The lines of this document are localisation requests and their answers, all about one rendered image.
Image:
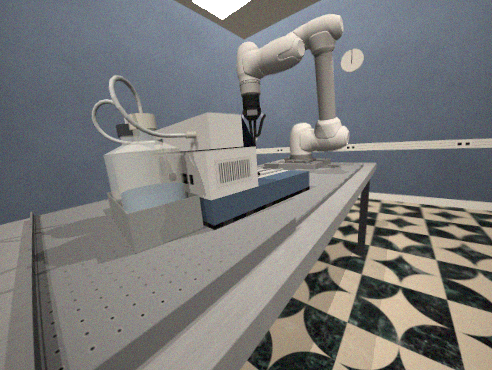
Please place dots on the white curved hose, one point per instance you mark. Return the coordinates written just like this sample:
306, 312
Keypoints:
112, 82

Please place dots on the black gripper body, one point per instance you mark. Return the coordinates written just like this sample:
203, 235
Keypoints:
250, 100

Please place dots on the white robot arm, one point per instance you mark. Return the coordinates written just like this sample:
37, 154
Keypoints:
320, 35

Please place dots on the white plastic bottle with liquid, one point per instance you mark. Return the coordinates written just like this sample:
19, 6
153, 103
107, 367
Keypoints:
148, 171

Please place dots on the grey curved hose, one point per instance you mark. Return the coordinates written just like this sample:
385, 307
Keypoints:
94, 111

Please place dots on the clear bottle with black cap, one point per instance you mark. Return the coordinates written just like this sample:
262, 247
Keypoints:
126, 137

